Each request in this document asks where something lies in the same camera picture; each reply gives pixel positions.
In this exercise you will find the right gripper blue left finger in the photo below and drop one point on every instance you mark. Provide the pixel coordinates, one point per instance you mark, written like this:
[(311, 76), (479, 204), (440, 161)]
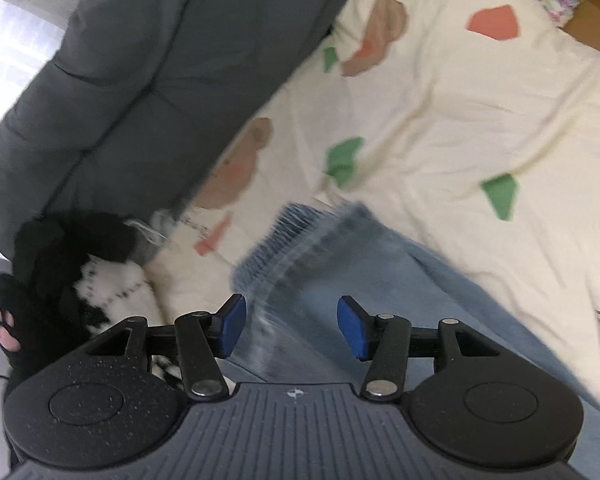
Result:
[(203, 338)]

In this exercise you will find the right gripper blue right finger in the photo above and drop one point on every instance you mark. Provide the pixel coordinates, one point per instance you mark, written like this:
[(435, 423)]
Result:
[(384, 341)]

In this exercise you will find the light blue denim pants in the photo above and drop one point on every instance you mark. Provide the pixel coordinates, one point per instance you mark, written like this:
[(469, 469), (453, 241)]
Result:
[(292, 282)]

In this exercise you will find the white black spotted fleece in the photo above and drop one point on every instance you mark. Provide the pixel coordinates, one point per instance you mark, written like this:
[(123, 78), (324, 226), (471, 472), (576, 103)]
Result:
[(114, 291)]

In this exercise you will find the black cat paw plush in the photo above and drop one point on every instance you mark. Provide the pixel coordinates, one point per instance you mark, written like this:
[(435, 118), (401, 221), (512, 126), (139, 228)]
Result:
[(42, 318)]

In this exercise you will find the cream bear print bedsheet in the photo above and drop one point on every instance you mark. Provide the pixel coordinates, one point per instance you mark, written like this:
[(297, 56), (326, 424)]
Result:
[(470, 126)]

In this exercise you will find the dark grey duvet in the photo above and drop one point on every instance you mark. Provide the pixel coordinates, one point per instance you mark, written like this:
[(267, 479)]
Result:
[(140, 100)]

